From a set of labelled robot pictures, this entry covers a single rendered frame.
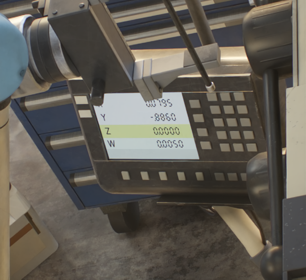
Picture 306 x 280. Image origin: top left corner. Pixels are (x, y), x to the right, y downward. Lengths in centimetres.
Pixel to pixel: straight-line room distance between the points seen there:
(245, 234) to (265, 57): 107
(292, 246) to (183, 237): 263
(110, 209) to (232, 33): 74
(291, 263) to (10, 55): 53
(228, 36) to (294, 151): 201
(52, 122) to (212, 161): 127
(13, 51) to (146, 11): 160
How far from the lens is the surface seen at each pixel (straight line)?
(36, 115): 349
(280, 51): 141
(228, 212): 246
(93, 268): 383
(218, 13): 317
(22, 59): 158
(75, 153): 358
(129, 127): 230
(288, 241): 115
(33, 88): 172
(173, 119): 226
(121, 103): 228
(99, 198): 370
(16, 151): 422
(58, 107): 346
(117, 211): 377
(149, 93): 175
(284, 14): 141
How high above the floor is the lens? 277
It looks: 43 degrees down
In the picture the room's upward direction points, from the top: 30 degrees counter-clockwise
